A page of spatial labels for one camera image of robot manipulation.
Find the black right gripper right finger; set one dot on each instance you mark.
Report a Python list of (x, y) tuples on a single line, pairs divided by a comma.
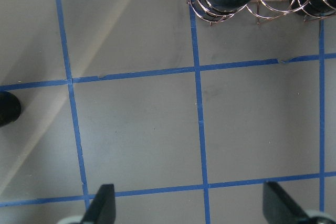
[(279, 207)]

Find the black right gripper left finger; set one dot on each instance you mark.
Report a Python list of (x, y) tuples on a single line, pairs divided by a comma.
[(102, 209)]

